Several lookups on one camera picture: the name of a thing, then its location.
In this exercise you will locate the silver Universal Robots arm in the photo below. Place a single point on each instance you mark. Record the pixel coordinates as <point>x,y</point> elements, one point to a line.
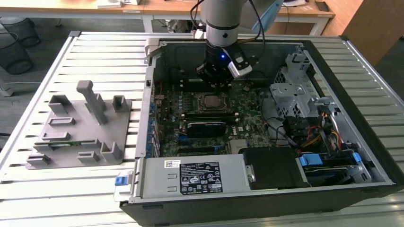
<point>221,14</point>

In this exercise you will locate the green RAM stick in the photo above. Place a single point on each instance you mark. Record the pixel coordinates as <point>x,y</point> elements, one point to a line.
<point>79,142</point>

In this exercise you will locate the black open PC case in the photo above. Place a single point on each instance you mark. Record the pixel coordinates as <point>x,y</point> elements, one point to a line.
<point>221,210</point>

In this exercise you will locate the wooden desk white frame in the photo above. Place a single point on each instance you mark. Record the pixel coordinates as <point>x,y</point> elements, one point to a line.
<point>47,9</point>

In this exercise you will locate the wooden cabinet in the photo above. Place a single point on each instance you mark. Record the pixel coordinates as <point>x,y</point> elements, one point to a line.
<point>373,28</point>

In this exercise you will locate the silver chipset heat sink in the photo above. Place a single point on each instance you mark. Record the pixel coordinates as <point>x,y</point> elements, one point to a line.
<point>239,145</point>

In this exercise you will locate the gray parts rack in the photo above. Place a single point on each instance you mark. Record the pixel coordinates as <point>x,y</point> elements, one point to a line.
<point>86,142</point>

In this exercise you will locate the green motherboard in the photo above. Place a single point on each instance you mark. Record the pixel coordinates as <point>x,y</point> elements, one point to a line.
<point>253,113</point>

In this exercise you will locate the black expansion slot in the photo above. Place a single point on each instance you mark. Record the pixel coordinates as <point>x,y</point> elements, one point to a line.
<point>198,150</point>

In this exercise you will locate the blue drive bay clip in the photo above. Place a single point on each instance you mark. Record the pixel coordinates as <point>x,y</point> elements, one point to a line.
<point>357,158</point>

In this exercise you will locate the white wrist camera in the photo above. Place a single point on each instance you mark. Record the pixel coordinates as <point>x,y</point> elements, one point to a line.
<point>241,65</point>

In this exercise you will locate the black graphics card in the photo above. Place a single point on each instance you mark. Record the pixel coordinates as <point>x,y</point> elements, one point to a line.
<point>206,130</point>

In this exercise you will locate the black mesh waste bin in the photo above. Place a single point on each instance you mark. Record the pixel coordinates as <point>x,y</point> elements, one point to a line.
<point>29,30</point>
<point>15,56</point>

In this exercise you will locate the black phone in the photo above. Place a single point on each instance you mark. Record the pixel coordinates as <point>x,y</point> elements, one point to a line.
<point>323,6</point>

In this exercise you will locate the white box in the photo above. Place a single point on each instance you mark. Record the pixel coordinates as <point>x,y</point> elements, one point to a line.
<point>109,4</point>

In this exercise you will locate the black RAM slot bank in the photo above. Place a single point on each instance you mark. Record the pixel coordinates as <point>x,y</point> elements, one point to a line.
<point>209,117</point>
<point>191,86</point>

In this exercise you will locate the CPU socket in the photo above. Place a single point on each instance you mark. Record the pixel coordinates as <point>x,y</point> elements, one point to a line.
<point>211,110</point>

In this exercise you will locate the silver metal drive cage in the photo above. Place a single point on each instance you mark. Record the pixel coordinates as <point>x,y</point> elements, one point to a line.
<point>290,94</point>

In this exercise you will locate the silver CPU chip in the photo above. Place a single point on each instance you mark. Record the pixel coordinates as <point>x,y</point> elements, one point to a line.
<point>211,101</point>

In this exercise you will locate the black plastic shroud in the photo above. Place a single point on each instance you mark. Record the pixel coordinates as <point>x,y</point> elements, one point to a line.
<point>271,168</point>

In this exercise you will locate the gray labelled power supply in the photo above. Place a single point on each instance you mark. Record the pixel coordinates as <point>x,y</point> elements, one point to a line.
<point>158,175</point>

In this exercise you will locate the blue case latch tab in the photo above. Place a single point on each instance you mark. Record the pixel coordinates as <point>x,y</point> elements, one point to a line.
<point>122,180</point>

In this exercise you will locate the blue disk carrier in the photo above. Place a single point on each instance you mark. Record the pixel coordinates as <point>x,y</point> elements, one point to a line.
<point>311,160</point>

